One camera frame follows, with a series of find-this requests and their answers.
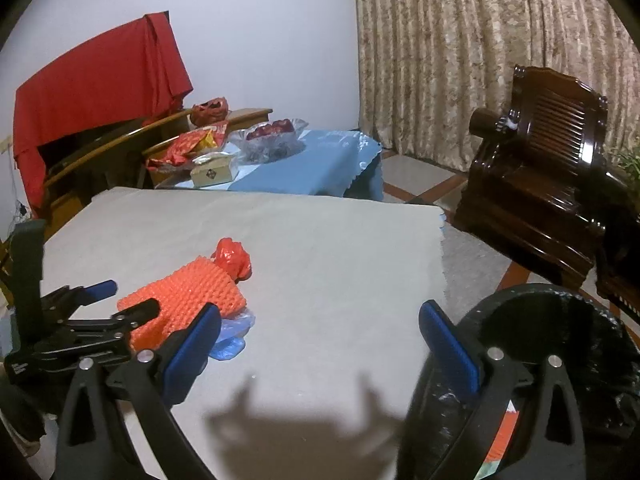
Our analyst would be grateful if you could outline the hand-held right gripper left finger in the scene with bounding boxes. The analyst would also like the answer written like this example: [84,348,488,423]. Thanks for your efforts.
[54,303,222,480]

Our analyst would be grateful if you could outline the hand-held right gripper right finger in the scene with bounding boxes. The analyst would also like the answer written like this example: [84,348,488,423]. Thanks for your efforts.
[419,300,587,480]

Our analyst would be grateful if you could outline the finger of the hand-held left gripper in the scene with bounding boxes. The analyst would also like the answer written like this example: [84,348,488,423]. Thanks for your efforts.
[42,280,119,312]
[64,298,161,342]

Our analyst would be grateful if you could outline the blue plastic bag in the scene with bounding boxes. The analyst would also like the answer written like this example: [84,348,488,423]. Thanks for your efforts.
[209,307,256,361]

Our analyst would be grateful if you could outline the orange foam net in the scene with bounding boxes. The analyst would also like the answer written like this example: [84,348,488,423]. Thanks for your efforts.
[487,400,518,461]
[116,256,248,351]

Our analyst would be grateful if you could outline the bin with black liner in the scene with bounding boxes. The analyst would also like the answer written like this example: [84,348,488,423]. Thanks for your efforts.
[397,284,640,480]

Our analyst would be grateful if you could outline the crumpled red plastic bag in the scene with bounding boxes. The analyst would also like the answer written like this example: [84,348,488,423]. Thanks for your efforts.
[211,238,252,281]

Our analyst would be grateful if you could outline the beige tablecloth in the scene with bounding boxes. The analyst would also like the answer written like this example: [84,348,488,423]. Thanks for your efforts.
[42,187,448,480]

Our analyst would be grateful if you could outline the beige tissue box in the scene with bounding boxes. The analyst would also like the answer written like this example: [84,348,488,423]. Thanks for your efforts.
[190,152,238,188]

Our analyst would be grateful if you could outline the red and yellow snack packets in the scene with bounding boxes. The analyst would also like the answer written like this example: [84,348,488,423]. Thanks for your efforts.
[146,122,230,170]

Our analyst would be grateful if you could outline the red cloth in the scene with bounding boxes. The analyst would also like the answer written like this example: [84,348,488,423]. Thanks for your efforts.
[12,11,195,216]

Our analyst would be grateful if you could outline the dark wooden armchair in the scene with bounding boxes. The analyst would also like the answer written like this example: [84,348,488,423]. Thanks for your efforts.
[452,65,640,311]

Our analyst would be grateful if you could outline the red bag with dark print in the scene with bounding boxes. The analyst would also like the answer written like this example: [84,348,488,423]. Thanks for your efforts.
[189,98,230,127]

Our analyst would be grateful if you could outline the clear bag of red fruit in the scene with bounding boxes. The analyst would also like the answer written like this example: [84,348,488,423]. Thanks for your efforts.
[230,118,310,162]

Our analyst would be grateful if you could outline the blue tablecloth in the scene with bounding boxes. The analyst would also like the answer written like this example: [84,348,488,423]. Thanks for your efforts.
[157,129,385,200]

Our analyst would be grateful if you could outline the green potted plant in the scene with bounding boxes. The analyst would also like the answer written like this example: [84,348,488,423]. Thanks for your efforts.
[612,142,640,181]

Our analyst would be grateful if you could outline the patterned beige curtain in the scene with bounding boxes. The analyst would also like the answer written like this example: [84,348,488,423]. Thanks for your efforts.
[345,0,640,171]

